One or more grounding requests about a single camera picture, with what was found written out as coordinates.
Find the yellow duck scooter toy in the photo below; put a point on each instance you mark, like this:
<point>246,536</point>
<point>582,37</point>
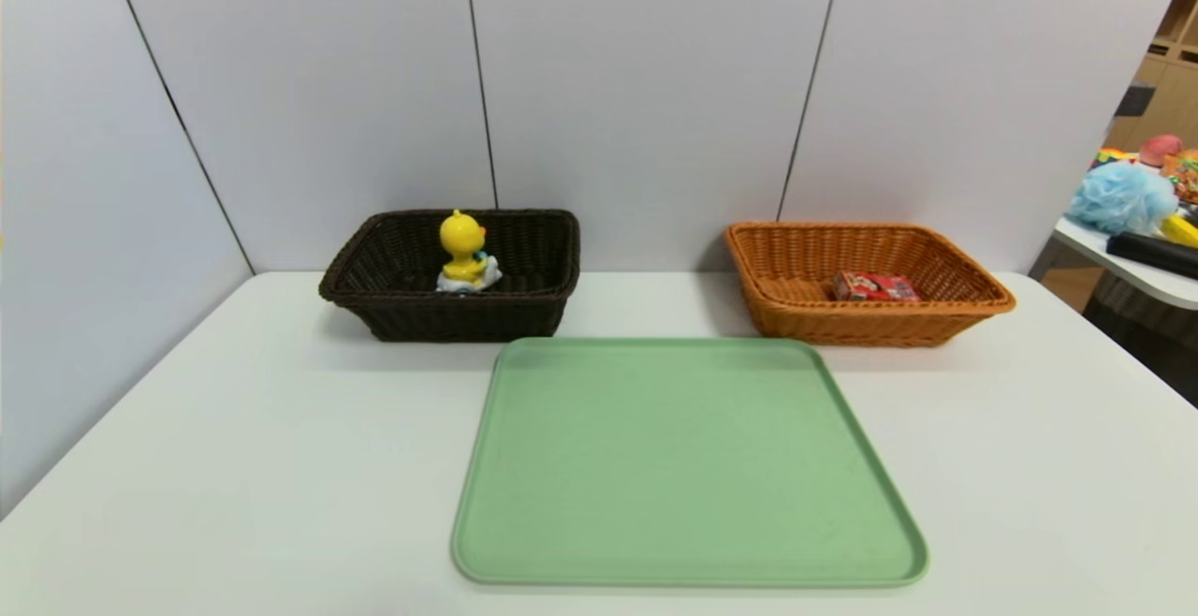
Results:
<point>463,242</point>

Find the red cartoon milk carton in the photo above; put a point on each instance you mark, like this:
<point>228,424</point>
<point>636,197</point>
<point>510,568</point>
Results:
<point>875,286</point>

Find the dark brown wicker basket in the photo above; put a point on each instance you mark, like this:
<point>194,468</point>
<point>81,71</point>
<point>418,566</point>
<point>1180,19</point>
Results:
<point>393,260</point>

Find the orange wicker basket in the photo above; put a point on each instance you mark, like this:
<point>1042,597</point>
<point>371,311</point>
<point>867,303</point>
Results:
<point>870,323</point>

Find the light green plastic tray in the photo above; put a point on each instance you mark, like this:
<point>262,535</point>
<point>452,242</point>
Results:
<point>693,476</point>

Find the white side table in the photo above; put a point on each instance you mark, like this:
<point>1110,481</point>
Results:
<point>1123,268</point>

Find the light blue bath loofah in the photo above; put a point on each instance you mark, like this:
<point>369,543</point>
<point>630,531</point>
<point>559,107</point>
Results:
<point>1121,198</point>

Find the rainbow coloured item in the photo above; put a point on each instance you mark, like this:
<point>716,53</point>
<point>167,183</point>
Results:
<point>1114,157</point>

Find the long black object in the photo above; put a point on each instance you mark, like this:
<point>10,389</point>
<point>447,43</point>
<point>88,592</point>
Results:
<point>1156,255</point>

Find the pink round object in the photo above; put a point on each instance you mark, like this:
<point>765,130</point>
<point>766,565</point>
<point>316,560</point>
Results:
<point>1161,150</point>

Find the yellow object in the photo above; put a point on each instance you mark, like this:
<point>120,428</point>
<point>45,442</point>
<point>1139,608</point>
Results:
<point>1182,231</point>

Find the colourful snack package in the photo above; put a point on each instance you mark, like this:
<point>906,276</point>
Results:
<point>1182,175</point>

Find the wooden shelf unit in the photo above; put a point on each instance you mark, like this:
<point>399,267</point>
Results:
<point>1170,82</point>

